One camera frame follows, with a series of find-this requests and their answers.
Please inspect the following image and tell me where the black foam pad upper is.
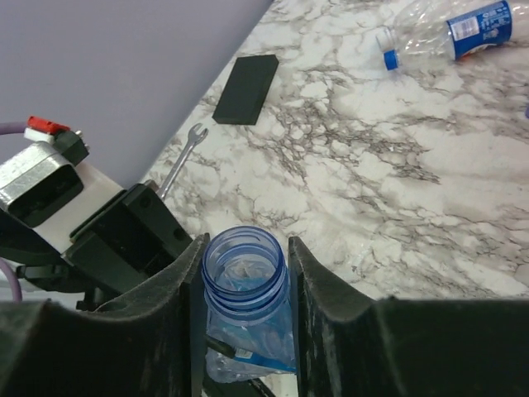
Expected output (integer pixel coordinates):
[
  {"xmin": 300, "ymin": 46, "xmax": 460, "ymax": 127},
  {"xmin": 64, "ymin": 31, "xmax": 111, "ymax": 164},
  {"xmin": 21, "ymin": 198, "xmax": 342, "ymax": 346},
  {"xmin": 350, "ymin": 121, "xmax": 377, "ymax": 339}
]
[{"xmin": 212, "ymin": 55, "xmax": 279, "ymax": 126}]

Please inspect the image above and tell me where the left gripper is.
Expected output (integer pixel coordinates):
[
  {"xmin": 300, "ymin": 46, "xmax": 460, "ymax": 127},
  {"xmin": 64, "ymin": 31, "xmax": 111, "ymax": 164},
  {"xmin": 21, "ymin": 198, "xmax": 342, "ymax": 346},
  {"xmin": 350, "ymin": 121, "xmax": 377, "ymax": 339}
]
[{"xmin": 63, "ymin": 184, "xmax": 192, "ymax": 310}]

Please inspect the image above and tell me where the blue label bottle top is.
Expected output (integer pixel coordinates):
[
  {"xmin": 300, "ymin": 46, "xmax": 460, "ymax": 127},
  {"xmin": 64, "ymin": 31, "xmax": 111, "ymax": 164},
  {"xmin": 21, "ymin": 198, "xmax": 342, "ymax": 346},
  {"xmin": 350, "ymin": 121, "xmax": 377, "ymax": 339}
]
[{"xmin": 376, "ymin": 1, "xmax": 528, "ymax": 70}]

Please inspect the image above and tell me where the blue label water bottle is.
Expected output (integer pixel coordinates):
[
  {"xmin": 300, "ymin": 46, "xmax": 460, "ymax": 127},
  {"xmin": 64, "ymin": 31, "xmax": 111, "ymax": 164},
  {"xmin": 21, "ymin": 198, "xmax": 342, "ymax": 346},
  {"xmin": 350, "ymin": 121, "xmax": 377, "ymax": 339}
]
[{"xmin": 202, "ymin": 226, "xmax": 296, "ymax": 383}]

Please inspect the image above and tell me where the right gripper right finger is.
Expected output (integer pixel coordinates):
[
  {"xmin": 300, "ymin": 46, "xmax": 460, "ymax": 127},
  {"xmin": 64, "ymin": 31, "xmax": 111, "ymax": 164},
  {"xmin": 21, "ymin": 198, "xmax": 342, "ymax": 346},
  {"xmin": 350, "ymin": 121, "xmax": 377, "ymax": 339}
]
[{"xmin": 288, "ymin": 237, "xmax": 528, "ymax": 396}]

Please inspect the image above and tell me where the silver wrench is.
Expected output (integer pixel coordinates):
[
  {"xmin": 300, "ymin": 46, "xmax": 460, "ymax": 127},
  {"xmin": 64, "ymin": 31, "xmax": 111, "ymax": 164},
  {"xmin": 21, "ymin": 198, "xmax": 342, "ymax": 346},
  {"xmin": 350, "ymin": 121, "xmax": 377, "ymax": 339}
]
[{"xmin": 157, "ymin": 123, "xmax": 208, "ymax": 201}]

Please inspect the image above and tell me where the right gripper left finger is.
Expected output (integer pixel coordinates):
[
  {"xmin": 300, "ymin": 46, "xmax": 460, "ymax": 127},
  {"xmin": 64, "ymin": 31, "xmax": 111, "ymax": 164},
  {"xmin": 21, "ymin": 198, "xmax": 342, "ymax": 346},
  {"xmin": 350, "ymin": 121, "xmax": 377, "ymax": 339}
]
[{"xmin": 1, "ymin": 234, "xmax": 210, "ymax": 396}]

